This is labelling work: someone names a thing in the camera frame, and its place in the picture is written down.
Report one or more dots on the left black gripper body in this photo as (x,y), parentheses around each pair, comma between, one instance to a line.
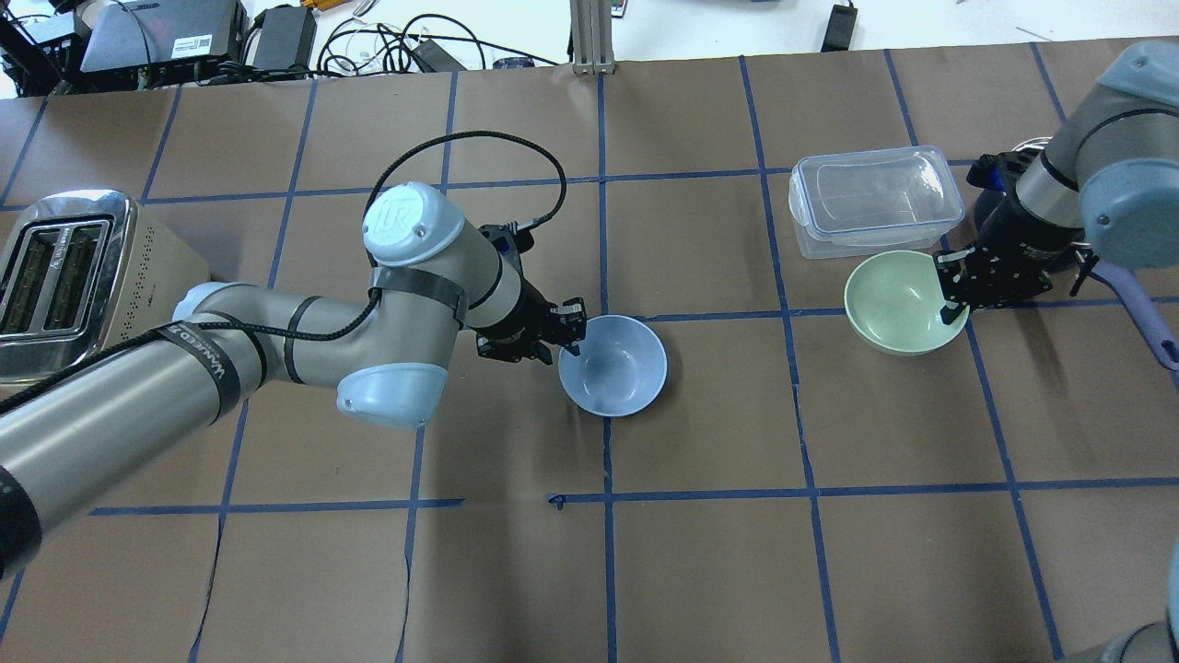
(517,315)

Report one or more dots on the aluminium frame post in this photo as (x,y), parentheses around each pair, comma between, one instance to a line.
(592,38)

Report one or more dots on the grey laptop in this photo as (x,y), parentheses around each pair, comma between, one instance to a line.
(164,36)

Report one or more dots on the green bowl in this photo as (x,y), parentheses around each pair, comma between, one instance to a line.
(894,303)

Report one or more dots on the cream silver toaster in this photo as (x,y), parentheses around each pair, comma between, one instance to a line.
(83,271)

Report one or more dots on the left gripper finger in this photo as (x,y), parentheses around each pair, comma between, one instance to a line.
(568,325)
(509,351)

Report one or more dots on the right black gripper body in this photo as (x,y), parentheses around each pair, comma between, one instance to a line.
(1025,241)

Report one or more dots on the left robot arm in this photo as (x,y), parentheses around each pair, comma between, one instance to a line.
(67,444)

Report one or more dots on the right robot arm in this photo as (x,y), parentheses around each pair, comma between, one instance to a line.
(1107,179)

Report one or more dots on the black power adapter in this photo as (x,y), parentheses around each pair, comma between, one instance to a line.
(283,40)

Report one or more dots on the blue bowl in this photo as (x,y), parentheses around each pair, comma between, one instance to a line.
(620,367)

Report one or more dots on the clear plastic food container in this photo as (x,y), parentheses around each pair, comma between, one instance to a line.
(847,205)

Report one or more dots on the dark blue saucepan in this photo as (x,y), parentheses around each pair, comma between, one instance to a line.
(1105,276)

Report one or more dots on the small black adapter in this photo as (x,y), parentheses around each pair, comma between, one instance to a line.
(840,28)

